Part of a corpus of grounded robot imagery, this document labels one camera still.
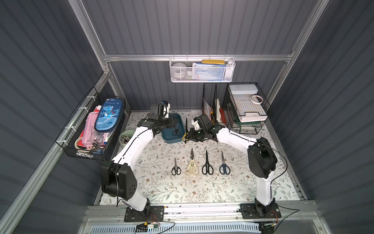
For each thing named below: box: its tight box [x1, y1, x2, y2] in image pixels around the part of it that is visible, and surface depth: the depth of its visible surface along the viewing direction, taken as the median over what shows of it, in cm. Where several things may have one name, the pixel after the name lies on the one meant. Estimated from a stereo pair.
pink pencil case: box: [81, 111, 105, 149], surface depth 69 cm
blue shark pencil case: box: [94, 97, 125, 133], surface depth 71 cm
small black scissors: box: [170, 157, 182, 176], surface depth 90 cm
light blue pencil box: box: [228, 84, 259, 95], surface depth 106 cm
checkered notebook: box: [232, 94, 268, 117], surface depth 98 cm
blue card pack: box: [192, 62, 227, 82], surface depth 88 cm
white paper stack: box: [238, 112, 268, 123], surface depth 94 cm
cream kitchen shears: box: [186, 147, 200, 176], surface depth 91 cm
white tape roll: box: [171, 62, 188, 80], surface depth 89 cm
